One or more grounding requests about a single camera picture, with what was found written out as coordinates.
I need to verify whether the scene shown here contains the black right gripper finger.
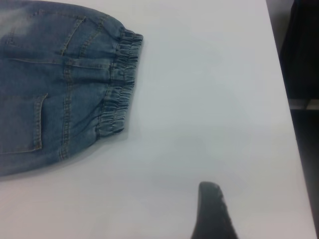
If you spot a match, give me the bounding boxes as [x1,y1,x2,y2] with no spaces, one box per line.
[190,181,240,239]

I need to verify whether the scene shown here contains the blue denim shorts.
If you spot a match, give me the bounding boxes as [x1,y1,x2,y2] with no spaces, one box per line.
[0,0,145,177]

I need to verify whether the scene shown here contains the dark background furniture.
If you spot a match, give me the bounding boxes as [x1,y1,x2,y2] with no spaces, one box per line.
[280,0,319,111]

